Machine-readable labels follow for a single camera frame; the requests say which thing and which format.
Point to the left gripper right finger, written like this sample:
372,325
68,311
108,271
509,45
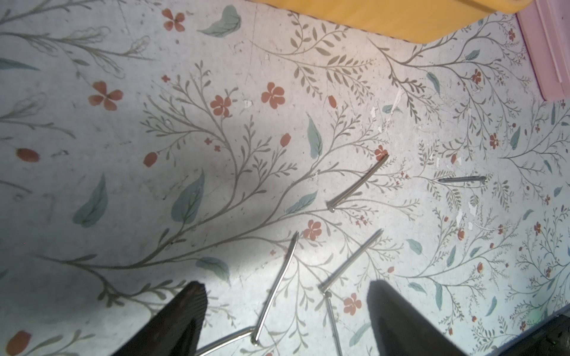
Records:
399,329

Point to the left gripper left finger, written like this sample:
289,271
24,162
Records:
175,330

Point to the steel nail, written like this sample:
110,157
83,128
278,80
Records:
273,292
482,179
325,286
227,340
332,204

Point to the yellow plastic storage box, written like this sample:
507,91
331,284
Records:
415,21

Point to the pink pencil case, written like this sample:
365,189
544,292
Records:
545,29

